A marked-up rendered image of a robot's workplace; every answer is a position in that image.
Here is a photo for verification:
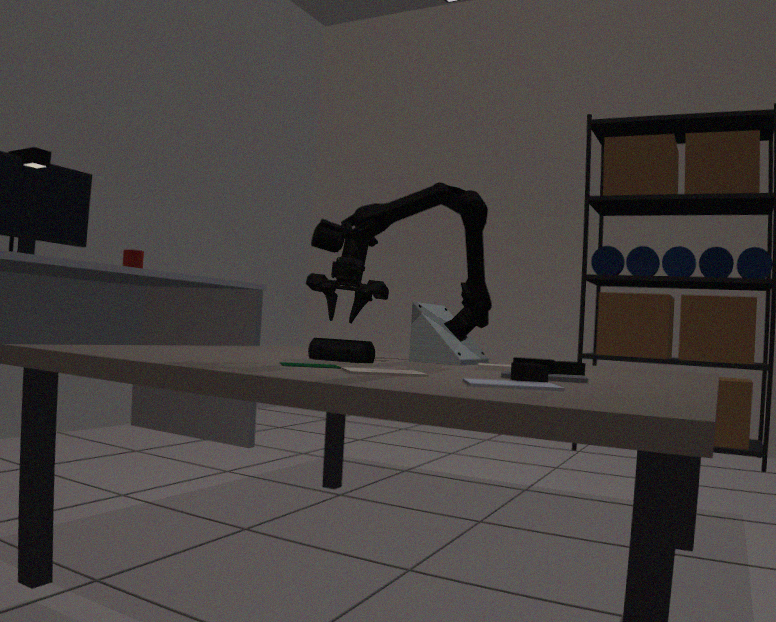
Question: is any beige flat box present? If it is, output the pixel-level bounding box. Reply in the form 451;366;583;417
478;363;511;371

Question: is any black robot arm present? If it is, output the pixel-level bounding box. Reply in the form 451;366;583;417
311;183;492;342

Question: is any dark grey rocker switch panel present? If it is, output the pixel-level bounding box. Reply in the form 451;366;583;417
308;338;375;363

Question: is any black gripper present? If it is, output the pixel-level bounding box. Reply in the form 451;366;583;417
306;254;389;323

